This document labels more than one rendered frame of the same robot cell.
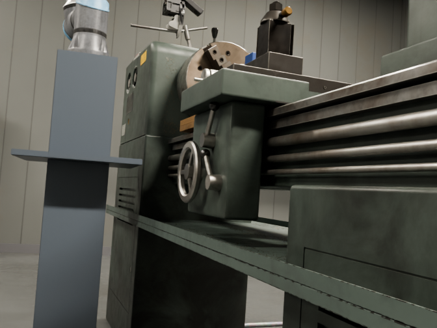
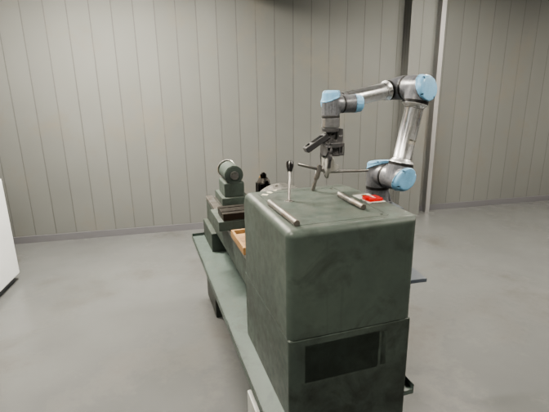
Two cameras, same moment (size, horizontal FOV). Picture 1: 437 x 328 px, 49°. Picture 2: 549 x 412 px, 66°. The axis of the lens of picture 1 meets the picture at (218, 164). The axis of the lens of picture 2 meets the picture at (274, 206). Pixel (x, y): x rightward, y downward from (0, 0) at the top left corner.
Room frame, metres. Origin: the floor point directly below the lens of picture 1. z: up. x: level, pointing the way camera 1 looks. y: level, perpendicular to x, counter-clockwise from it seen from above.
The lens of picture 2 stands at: (3.82, 0.10, 1.69)
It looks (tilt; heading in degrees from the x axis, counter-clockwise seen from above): 16 degrees down; 184
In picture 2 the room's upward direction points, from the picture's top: 1 degrees counter-clockwise
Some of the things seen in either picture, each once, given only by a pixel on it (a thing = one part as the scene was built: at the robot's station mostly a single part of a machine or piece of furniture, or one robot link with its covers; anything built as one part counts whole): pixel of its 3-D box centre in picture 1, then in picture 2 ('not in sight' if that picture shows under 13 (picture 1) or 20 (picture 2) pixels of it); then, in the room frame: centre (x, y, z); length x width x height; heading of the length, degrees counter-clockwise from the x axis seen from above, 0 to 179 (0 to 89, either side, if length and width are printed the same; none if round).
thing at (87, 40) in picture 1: (89, 47); (377, 194); (1.70, 0.49, 1.15); 0.15 x 0.15 x 0.10
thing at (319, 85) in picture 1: (292, 91); (254, 210); (1.29, -0.19, 0.95); 0.43 x 0.18 x 0.04; 111
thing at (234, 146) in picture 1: (216, 161); not in sight; (1.18, 0.01, 0.73); 0.27 x 0.12 x 0.27; 21
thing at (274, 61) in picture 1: (267, 72); not in sight; (1.30, -0.12, 1.00); 0.20 x 0.10 x 0.05; 21
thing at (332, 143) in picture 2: (175, 2); (332, 142); (2.01, 0.23, 1.46); 0.09 x 0.08 x 0.12; 111
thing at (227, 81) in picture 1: (294, 106); (255, 215); (1.24, -0.19, 0.89); 0.53 x 0.30 x 0.06; 111
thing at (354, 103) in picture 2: not in sight; (347, 103); (1.95, 0.30, 1.62); 0.11 x 0.11 x 0.08; 31
